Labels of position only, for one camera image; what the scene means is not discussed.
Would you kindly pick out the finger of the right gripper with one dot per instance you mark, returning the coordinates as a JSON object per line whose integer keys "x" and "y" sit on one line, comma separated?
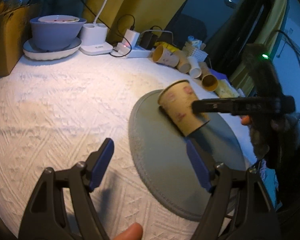
{"x": 235, "y": 106}

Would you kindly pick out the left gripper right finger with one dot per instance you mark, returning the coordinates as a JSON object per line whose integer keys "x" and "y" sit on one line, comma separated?
{"x": 239, "y": 206}

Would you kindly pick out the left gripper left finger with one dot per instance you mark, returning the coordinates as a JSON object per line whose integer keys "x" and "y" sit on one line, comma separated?
{"x": 60, "y": 206}

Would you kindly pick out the paper cup with pink prints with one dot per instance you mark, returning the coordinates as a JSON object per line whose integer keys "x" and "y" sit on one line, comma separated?
{"x": 176, "y": 100}

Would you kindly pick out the open brown paper cup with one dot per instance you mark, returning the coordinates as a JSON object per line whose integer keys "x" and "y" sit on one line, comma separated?
{"x": 209, "y": 81}

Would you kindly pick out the lying printed paper cup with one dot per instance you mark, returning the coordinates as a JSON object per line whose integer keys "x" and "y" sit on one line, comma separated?
{"x": 162, "y": 55}

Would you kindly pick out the person thumb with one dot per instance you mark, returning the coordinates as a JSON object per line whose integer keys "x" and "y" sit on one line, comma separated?
{"x": 134, "y": 232}

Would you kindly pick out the white plastic basket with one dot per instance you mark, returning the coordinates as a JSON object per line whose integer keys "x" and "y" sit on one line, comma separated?
{"x": 190, "y": 50}

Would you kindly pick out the round grey placemat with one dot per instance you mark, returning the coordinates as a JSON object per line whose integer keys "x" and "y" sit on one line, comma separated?
{"x": 159, "y": 153}

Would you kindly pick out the yellow packet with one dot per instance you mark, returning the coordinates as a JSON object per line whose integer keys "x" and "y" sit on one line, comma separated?
{"x": 166, "y": 45}

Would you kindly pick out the white textured tablecloth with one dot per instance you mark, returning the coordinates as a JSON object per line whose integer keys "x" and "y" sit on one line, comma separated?
{"x": 55, "y": 113}

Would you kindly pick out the black charger plug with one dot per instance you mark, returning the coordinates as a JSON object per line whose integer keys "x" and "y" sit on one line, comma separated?
{"x": 148, "y": 40}

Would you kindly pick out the white power strip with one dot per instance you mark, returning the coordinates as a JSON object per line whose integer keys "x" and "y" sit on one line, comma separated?
{"x": 137, "y": 52}

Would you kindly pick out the white charger plug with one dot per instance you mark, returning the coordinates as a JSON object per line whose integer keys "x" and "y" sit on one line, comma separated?
{"x": 128, "y": 42}

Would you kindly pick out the white desk lamp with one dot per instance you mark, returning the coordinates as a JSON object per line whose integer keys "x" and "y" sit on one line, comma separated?
{"x": 93, "y": 37}

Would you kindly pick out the white plate under bowl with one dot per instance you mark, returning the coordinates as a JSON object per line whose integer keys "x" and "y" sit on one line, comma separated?
{"x": 34, "y": 53}

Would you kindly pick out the lavender bowl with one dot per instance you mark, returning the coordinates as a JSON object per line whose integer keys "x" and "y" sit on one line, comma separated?
{"x": 54, "y": 36}

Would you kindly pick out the cardboard box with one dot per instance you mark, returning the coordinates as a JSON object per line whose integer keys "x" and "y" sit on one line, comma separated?
{"x": 15, "y": 30}

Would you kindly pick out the small bowl inside bowl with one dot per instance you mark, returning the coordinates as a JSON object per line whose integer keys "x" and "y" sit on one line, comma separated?
{"x": 58, "y": 19}

